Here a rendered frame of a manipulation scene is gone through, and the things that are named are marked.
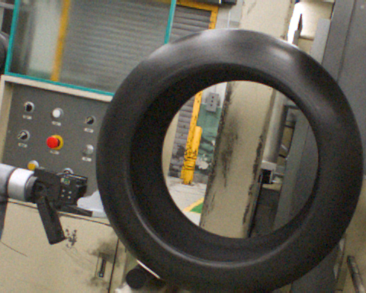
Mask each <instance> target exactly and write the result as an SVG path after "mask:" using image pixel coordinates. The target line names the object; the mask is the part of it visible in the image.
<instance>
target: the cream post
mask: <svg viewBox="0 0 366 293"><path fill-rule="evenodd" d="M294 3H295V0H242V7H241V12H240V16H239V23H238V27H237V28H242V29H249V30H254V31H261V32H264V33H266V34H269V35H272V36H275V37H278V38H280V39H282V40H285V41H287V37H288V33H289V29H290V25H291V18H292V14H293V10H294ZM276 93H277V90H275V89H272V88H270V87H268V86H266V85H261V84H258V83H257V82H250V81H230V82H227V84H226V91H225V96H224V100H223V107H222V112H221V116H220V123H218V127H217V134H216V139H215V143H214V147H213V155H212V160H211V164H210V171H209V175H208V179H207V186H206V191H205V195H204V202H203V206H202V210H201V218H200V222H199V226H200V227H202V228H204V229H205V230H208V231H210V232H211V233H215V234H218V235H221V236H225V237H236V238H245V237H246V235H247V232H248V228H249V221H250V217H251V213H252V206H253V201H254V198H255V191H256V186H257V183H258V176H259V172H260V168H261V164H262V157H263V153H264V149H265V142H266V138H267V134H268V127H269V123H270V119H271V113H272V112H273V107H274V103H275V97H276Z"/></svg>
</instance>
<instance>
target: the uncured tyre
mask: <svg viewBox="0 0 366 293"><path fill-rule="evenodd" d="M230 81H250V82H257V83H258V84H261V85H266V86H268V87H270V88H272V89H275V90H277V91H279V92H280V93H282V94H283V95H285V96H287V97H288V98H289V99H290V100H291V101H292V102H293V103H294V104H295V105H296V106H297V107H299V108H300V110H301V111H302V112H303V114H304V115H305V117H306V118H307V120H308V121H309V123H310V126H311V128H312V130H313V133H314V137H315V140H316V146H317V152H318V168H317V174H316V181H315V183H314V186H313V190H312V192H311V194H310V196H309V198H308V199H307V202H306V203H305V205H304V206H303V207H302V208H301V209H300V211H298V212H297V213H296V215H295V216H294V217H293V218H292V219H291V220H290V221H288V222H287V223H286V224H285V225H283V226H282V227H279V228H278V229H277V230H274V231H271V232H269V233H266V234H262V235H260V236H257V237H245V238H236V237H225V236H221V235H218V234H215V233H211V232H210V231H208V230H205V229H204V228H202V227H200V226H198V225H196V223H194V222H193V221H191V220H189V219H188V218H187V217H186V216H185V214H184V213H183V212H182V211H181V209H180V208H179V207H178V206H177V204H176V203H175V201H174V200H173V198H172V196H171V194H170V192H169V188H168V186H167V184H166V182H165V179H164V175H163V171H162V148H163V144H164V140H165V137H166V134H167V132H168V129H169V127H170V124H171V123H172V121H173V119H174V117H175V116H176V114H177V113H178V112H179V111H180V108H181V107H182V106H183V105H184V104H185V103H186V102H187V101H188V100H189V99H190V98H193V97H194V96H195V95H196V94H198V93H199V92H202V91H203V90H205V89H208V88H210V87H211V86H214V85H218V84H222V82H230ZM363 172H364V155H363V147H362V142H361V134H360V130H359V127H358V122H357V120H356V117H355V114H354V112H353V109H352V107H351V105H350V104H349V103H348V100H347V98H346V97H345V95H344V93H343V91H342V90H341V89H340V87H339V84H338V83H337V82H336V80H334V78H333V77H332V76H331V75H330V74H329V72H328V71H327V70H326V69H325V68H324V67H322V66H321V65H320V64H319V63H318V62H317V61H315V59H314V58H313V57H312V56H311V55H309V54H308V53H306V52H305V51H303V50H302V49H300V48H299V47H296V46H294V45H293V44H291V43H288V42H287V41H285V40H282V39H280V38H278V37H275V36H272V35H269V34H266V33H264V32H261V31H254V30H249V29H242V28H216V29H210V30H205V31H198V32H195V34H189V35H187V36H184V37H181V38H178V39H177V40H174V41H172V42H170V43H168V44H166V45H164V46H162V47H160V48H159V49H157V50H156V51H154V52H153V53H151V54H150V55H148V57H147V58H145V60H144V61H142V62H141V63H140V64H138V65H137V66H136V67H135V68H134V69H133V70H132V71H131V72H130V74H129V75H128V76H127V77H126V78H125V80H124V81H123V82H122V83H121V84H120V87H119V89H118V90H117V91H116V93H115V95H113V97H112V99H111V101H110V103H109V105H108V107H107V109H106V112H105V114H104V117H103V120H102V122H101V127H100V130H99V134H98V142H97V149H96V176H97V183H98V191H99V195H100V198H101V203H102V205H103V208H104V211H105V214H106V216H107V219H108V221H109V223H110V225H111V227H112V229H114V231H115V233H116V234H117V236H118V237H119V239H120V241H121V242H122V244H123V245H124V246H125V247H126V249H127V250H128V251H129V252H130V254H131V255H132V256H133V257H134V258H135V259H137V260H138V261H139V262H141V263H142V264H143V265H145V266H146V267H147V268H148V269H149V270H151V271H152V272H153V273H155V274H156V275H157V276H158V277H160V278H161V279H162V280H164V281H166V282H168V283H170V284H172V285H175V286H177V287H179V288H182V289H184V290H187V291H191V292H195V293H266V292H268V291H274V290H276V289H278V288H280V287H283V286H285V285H287V284H289V283H291V282H293V281H294V280H296V279H300V278H302V277H303V276H305V275H306V274H307V273H308V272H310V271H311V270H313V269H314V268H315V267H316V266H317V265H318V264H319V263H320V262H321V261H322V260H323V259H324V258H326V257H327V256H328V255H329V254H330V253H331V252H332V250H333V249H334V248H335V247H336V245H337V244H338V242H339V241H340V239H341V238H342V236H343V234H344V232H345V231H346V229H347V227H348V225H349V223H350V221H352V218H353V217H354V213H355V210H356V208H357V205H358V200H359V198H360V194H361V186H362V181H363Z"/></svg>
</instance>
